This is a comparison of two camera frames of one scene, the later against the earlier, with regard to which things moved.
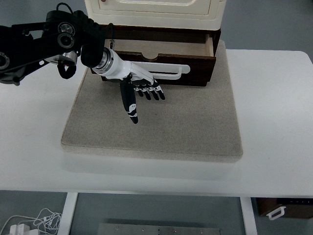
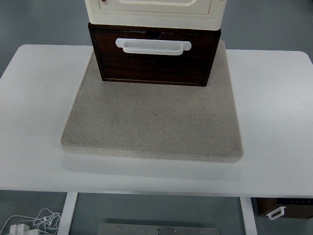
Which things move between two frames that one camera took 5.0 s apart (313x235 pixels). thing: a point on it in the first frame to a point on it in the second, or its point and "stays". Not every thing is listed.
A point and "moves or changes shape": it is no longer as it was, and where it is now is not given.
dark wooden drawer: (199, 56) moves or changes shape
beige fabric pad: (191, 122) stays
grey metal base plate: (158, 229) stays
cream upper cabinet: (195, 14) stays
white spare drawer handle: (281, 208) stays
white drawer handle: (179, 68) to (153, 46)
